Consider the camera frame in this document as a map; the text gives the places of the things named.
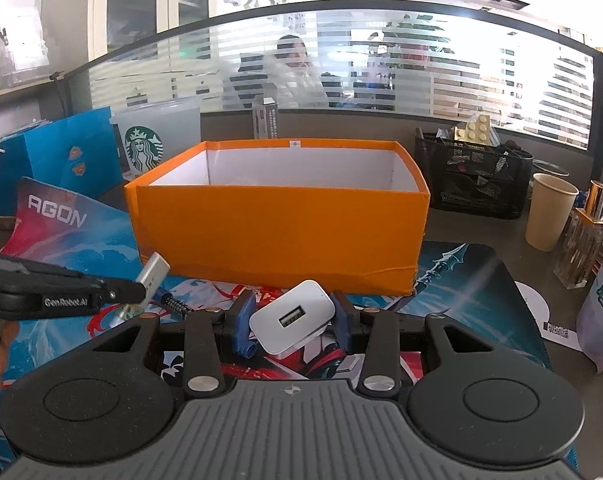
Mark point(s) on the white paper sheet black code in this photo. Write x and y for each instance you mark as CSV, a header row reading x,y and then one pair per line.
x,y
536,310

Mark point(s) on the yellow building brick plate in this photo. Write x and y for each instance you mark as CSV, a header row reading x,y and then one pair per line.
x,y
474,130

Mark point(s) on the perfume bottle with gold cap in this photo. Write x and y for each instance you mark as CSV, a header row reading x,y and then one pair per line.
x,y
584,240

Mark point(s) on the green potted plant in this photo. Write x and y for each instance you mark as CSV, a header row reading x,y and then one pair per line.
x,y
416,35

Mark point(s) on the silver usb stick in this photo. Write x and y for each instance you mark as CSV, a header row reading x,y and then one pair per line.
x,y
154,270

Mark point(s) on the grey upright small carton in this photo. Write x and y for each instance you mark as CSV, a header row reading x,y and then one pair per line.
x,y
266,120

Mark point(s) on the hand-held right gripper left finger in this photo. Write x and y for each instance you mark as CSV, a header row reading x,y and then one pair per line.
x,y
244,322

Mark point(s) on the white usb charger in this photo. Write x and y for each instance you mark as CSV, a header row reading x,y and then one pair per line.
x,y
291,320

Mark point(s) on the round black mesh cup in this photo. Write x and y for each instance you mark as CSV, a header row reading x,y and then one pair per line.
x,y
551,167

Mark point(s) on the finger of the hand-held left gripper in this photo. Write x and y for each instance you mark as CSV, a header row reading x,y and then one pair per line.
x,y
126,291

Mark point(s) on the beige glass door cabinet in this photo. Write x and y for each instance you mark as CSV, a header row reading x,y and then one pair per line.
x,y
146,5

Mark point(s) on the black mesh desk organizer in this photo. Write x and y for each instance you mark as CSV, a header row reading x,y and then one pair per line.
x,y
474,185

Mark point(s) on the orange cardboard box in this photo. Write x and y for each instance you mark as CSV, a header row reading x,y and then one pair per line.
x,y
281,230

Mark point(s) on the clear plastic cup green logo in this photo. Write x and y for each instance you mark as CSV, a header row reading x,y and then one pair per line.
x,y
156,135

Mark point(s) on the colourful printed desk mat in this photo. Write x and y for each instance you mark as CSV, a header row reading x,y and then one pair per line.
x,y
81,245

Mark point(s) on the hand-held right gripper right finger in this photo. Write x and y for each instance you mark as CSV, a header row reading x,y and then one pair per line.
x,y
340,320

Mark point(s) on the blue paper gift bag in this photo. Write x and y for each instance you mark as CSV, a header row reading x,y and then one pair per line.
x,y
51,160

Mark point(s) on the striped frosted glass partition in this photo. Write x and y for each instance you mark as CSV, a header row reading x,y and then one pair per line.
x,y
406,70

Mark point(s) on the beige paper cup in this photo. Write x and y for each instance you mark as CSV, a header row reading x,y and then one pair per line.
x,y
549,215

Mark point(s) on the black metal spring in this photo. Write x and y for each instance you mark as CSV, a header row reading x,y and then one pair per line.
x,y
174,305

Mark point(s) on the clear acrylic box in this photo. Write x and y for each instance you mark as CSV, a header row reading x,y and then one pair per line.
x,y
16,45

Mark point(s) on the black office chair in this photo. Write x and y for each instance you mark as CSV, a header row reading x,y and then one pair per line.
x,y
249,85

